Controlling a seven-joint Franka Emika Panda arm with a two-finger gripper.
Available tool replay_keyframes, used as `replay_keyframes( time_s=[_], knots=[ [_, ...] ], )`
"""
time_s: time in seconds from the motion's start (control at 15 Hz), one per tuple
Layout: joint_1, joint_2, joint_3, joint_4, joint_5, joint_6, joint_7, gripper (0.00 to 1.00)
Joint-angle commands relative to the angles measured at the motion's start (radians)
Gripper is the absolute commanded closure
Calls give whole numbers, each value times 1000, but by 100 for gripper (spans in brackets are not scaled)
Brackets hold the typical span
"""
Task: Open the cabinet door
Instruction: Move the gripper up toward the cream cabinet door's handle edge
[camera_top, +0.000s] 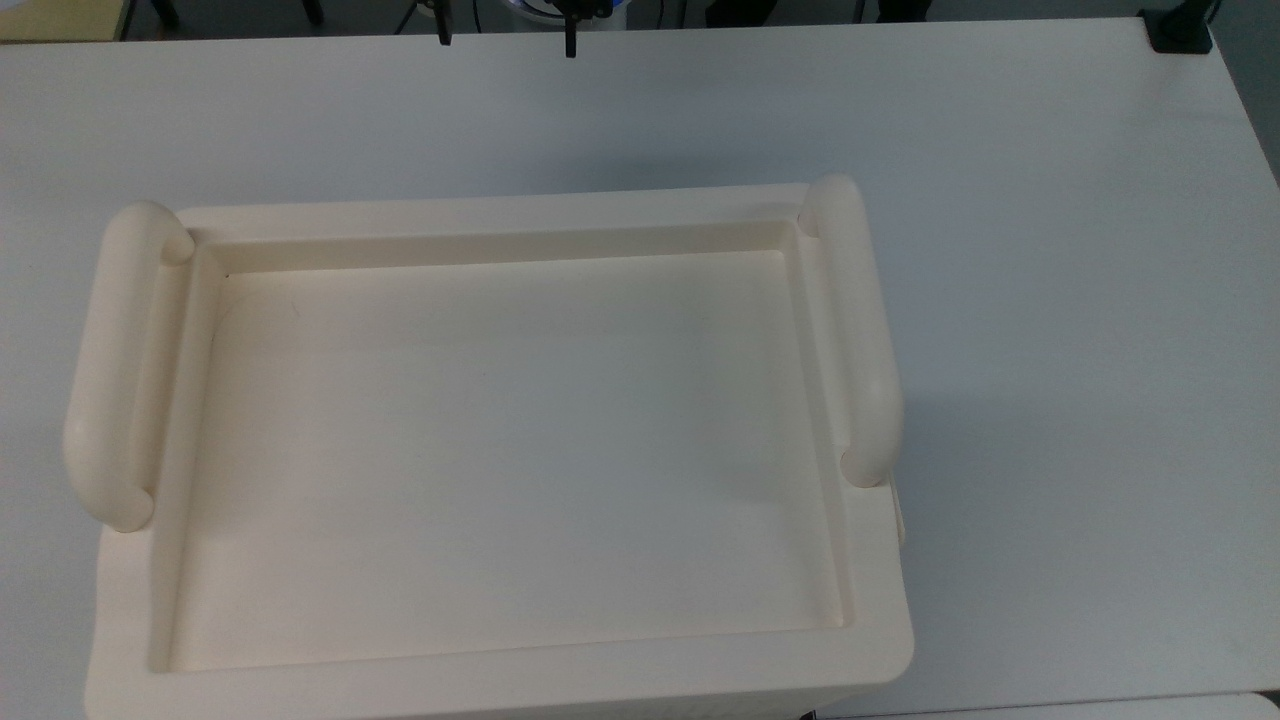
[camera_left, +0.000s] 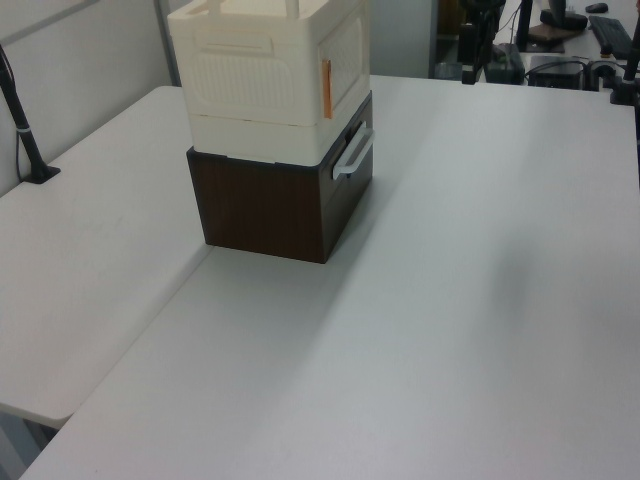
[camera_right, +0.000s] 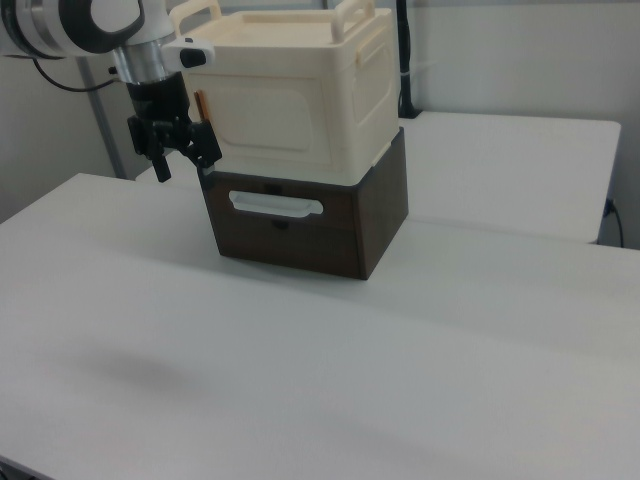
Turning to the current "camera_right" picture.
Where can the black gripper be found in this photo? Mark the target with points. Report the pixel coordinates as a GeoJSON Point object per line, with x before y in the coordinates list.
{"type": "Point", "coordinates": [155, 107]}

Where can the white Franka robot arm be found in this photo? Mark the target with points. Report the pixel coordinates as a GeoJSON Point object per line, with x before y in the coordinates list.
{"type": "Point", "coordinates": [60, 25]}

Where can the cream plastic cabinet box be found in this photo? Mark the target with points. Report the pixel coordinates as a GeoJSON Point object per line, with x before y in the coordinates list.
{"type": "Point", "coordinates": [290, 100]}

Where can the dark brown wooden drawer box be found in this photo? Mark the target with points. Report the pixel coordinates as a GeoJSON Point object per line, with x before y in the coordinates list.
{"type": "Point", "coordinates": [320, 235]}

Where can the grey metal frame post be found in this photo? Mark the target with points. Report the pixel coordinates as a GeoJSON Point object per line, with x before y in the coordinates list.
{"type": "Point", "coordinates": [102, 120]}

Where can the black camera stand pole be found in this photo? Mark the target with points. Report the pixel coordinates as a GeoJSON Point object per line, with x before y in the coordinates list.
{"type": "Point", "coordinates": [406, 60]}

